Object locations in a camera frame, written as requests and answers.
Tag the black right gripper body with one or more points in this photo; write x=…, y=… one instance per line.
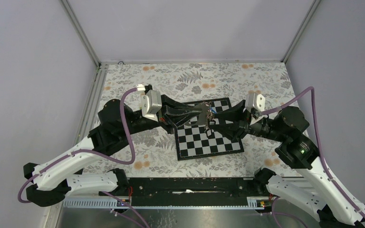
x=246, y=122

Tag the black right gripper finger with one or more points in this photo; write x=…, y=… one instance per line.
x=235, y=113
x=229, y=131

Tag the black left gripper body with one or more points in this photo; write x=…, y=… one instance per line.
x=163, y=121

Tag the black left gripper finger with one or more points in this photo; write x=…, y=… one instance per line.
x=172, y=107
x=175, y=121

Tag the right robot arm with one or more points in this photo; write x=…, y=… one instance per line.
x=333, y=206

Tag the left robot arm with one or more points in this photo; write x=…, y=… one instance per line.
x=49, y=183

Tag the black white chessboard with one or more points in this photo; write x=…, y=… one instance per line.
x=193, y=142

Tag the floral table cloth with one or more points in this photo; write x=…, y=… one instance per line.
x=156, y=154

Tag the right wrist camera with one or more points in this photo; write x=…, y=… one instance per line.
x=255, y=103

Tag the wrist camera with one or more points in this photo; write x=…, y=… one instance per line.
x=151, y=102
x=255, y=103

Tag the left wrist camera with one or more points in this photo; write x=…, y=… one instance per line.
x=151, y=102

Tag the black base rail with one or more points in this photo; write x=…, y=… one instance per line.
x=191, y=192

